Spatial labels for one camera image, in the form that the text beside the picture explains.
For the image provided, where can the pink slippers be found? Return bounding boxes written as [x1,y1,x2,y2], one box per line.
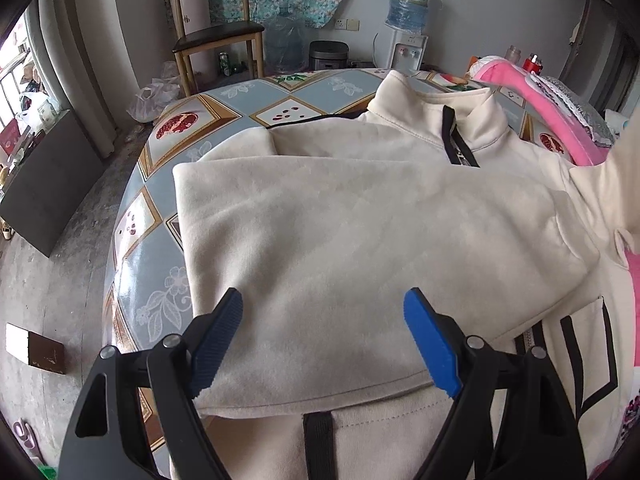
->
[12,420,38,453]

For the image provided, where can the grey rice cooker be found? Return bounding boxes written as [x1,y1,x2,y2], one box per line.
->
[309,40,350,72]

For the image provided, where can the cardboard box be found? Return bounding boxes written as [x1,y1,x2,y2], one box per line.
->
[5,322,66,375]

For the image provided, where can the cream zip jacket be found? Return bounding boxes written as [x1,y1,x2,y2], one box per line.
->
[167,69,640,480]

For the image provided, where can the silver cushion with lace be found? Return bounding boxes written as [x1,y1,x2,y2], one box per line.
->
[535,74,617,148]

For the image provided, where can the empty clear water jug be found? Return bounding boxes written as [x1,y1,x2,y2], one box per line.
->
[265,7,307,76]

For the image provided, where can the white plastic bag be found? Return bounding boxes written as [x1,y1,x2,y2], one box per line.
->
[127,62,182,123]

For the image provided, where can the white water dispenser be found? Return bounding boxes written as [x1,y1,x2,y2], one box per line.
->
[385,27,430,72]

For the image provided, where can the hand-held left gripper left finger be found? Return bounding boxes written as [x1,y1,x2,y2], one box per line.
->
[59,287,244,480]

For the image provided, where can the dark grey board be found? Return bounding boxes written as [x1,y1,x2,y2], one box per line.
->
[0,109,107,258]

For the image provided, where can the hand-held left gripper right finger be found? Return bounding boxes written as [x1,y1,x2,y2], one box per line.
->
[402,287,588,480]

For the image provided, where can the blue water dispenser bottle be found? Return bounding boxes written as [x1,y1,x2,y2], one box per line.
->
[387,0,433,33]

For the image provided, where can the wooden chair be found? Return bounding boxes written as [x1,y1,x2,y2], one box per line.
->
[165,0,266,98]

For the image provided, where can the fruit print tablecloth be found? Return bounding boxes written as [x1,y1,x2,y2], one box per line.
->
[102,67,576,461]

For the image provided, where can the white curtain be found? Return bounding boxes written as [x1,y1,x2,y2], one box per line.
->
[22,0,146,161]

